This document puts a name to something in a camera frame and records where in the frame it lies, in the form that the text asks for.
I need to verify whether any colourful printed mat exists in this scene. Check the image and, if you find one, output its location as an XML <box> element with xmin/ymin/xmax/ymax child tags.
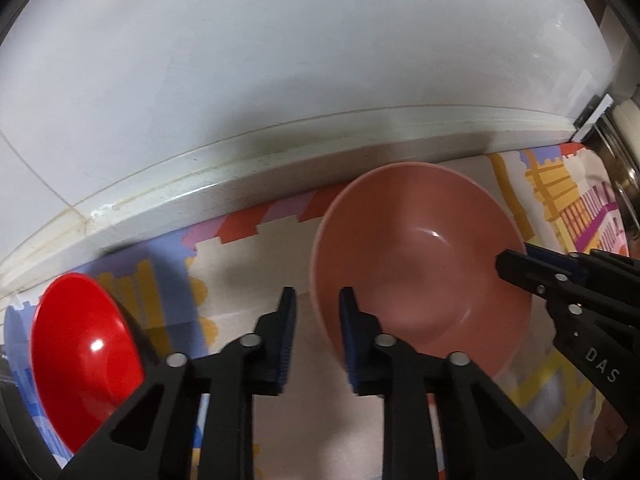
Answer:
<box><xmin>0</xmin><ymin>142</ymin><xmax>633</xmax><ymax>480</ymax></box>

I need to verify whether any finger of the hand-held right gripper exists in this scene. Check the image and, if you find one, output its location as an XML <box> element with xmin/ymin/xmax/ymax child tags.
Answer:
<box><xmin>495</xmin><ymin>250</ymin><xmax>640</xmax><ymax>401</ymax></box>
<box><xmin>524</xmin><ymin>242</ymin><xmax>640</xmax><ymax>281</ymax></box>

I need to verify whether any pink bowl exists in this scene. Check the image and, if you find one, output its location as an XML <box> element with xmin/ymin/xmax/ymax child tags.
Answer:
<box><xmin>309</xmin><ymin>161</ymin><xmax>533</xmax><ymax>383</ymax></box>

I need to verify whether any large steel pot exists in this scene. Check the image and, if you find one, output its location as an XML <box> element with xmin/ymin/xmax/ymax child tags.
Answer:
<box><xmin>597</xmin><ymin>115</ymin><xmax>640</xmax><ymax>241</ymax></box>

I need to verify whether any metal dish rack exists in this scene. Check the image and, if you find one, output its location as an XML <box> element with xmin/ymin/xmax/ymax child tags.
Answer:
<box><xmin>572</xmin><ymin>94</ymin><xmax>640</xmax><ymax>161</ymax></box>

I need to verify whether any person's right hand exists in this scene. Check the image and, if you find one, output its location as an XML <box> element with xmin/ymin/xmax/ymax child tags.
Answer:
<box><xmin>591</xmin><ymin>400</ymin><xmax>633</xmax><ymax>463</ymax></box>

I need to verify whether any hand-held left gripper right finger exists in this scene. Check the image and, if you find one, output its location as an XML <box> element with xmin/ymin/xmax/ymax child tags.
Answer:
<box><xmin>339</xmin><ymin>287</ymin><xmax>578</xmax><ymax>480</ymax></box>

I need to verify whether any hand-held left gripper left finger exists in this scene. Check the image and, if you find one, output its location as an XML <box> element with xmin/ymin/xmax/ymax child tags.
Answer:
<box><xmin>56</xmin><ymin>286</ymin><xmax>298</xmax><ymax>480</ymax></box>

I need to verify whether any red and black bowl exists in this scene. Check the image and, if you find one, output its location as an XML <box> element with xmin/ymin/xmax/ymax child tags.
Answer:
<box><xmin>30</xmin><ymin>272</ymin><xmax>168</xmax><ymax>456</ymax></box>

